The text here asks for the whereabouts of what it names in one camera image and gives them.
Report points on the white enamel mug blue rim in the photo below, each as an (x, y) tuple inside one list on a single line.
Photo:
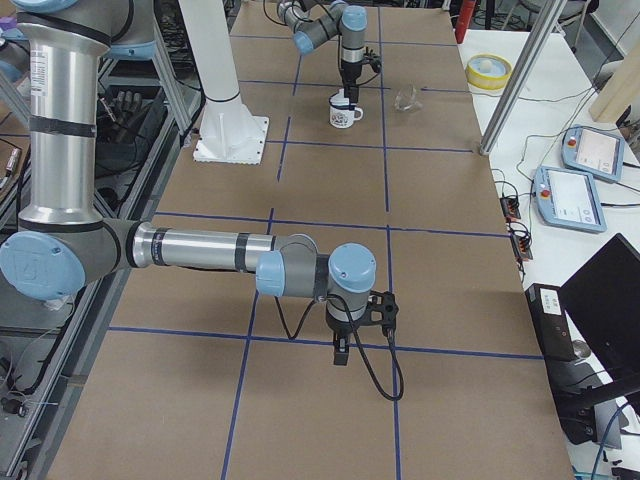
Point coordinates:
[(343, 119)]

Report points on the teach pendant tablet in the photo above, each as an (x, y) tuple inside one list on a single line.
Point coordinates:
[(594, 151), (568, 199)]

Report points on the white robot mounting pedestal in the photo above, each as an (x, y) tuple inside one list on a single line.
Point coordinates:
[(229, 133)]

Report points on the red cylinder tube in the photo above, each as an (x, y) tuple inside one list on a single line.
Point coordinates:
[(464, 18)]

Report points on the black computer box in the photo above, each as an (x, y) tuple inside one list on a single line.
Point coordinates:
[(550, 322)]

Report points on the blue tape grid lines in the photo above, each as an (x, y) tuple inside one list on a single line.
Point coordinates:
[(385, 200)]

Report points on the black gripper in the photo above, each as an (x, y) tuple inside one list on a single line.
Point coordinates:
[(350, 74), (339, 328)]

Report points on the near teach pendant tablet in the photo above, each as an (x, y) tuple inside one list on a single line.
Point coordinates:
[(568, 199)]

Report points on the aluminium frame post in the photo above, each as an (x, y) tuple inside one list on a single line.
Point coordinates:
[(531, 51)]

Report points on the yellow rimmed bowl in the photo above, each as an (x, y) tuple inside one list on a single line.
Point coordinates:
[(488, 71)]

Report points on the far teach pendant tablet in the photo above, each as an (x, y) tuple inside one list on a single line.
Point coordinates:
[(594, 151)]

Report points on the white ceramic lid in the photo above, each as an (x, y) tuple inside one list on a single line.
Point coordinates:
[(340, 101)]

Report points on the black monitor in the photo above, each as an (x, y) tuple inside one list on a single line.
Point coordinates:
[(602, 300)]

